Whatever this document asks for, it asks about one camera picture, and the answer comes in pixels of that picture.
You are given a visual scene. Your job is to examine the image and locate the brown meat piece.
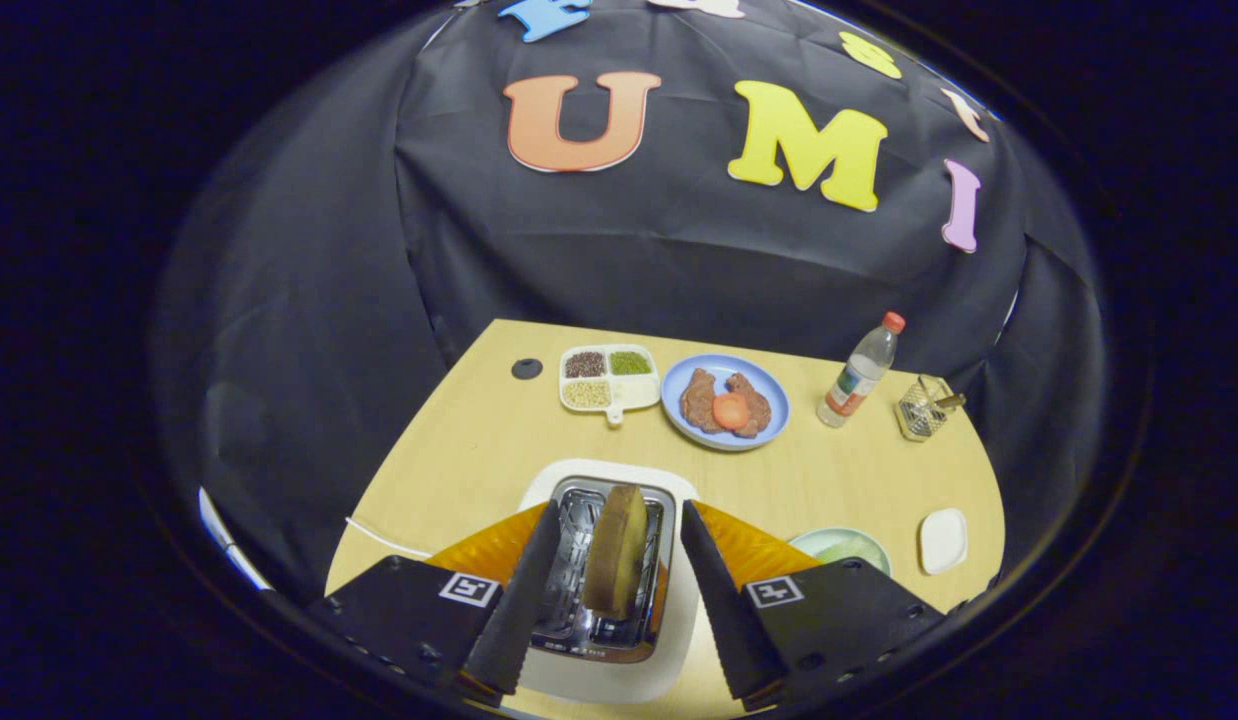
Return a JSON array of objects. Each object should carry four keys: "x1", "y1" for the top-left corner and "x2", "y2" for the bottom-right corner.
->
[{"x1": 679, "y1": 368, "x2": 773, "y2": 440}]

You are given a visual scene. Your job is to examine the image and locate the white toaster cable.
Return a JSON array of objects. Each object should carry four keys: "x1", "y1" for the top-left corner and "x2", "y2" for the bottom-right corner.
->
[{"x1": 345, "y1": 516, "x2": 435, "y2": 561}]

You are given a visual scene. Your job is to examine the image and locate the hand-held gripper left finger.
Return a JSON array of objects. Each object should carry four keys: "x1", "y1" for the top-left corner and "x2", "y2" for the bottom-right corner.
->
[{"x1": 307, "y1": 500, "x2": 564, "y2": 701}]

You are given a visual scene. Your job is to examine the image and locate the clear water bottle red cap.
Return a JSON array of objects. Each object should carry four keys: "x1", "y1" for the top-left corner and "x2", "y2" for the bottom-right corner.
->
[{"x1": 817, "y1": 311, "x2": 907, "y2": 429}]

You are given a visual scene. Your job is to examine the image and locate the blue plate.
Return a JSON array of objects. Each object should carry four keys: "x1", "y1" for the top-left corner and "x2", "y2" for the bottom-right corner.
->
[{"x1": 661, "y1": 354, "x2": 792, "y2": 452}]

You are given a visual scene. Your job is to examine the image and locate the metal wire utensil holder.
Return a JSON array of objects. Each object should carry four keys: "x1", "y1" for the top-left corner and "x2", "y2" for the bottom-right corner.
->
[{"x1": 895, "y1": 375, "x2": 955, "y2": 442}]

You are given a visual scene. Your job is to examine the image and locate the black backdrop cloth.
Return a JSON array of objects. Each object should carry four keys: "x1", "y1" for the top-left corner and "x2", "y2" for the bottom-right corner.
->
[{"x1": 154, "y1": 0, "x2": 1110, "y2": 601}]

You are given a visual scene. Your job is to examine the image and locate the white divided tray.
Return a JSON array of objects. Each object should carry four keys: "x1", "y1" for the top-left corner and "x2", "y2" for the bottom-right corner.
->
[{"x1": 559, "y1": 344, "x2": 663, "y2": 427}]

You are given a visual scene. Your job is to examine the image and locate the light green plate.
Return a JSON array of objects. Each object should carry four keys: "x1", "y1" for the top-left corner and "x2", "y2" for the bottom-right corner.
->
[{"x1": 788, "y1": 527, "x2": 893, "y2": 578}]

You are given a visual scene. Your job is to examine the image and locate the white toaster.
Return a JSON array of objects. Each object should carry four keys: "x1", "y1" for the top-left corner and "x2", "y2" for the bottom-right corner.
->
[{"x1": 514, "y1": 459, "x2": 702, "y2": 706}]

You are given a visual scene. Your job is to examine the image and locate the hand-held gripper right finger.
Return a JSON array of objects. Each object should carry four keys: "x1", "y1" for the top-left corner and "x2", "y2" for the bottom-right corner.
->
[{"x1": 679, "y1": 500, "x2": 947, "y2": 713}]

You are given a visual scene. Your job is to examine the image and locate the brown bread slice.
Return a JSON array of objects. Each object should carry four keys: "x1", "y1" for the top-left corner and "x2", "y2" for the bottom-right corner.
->
[{"x1": 582, "y1": 484, "x2": 649, "y2": 621}]

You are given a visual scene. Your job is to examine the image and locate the white square plate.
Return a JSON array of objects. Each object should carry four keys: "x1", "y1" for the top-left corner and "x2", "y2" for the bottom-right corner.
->
[{"x1": 918, "y1": 508, "x2": 970, "y2": 576}]

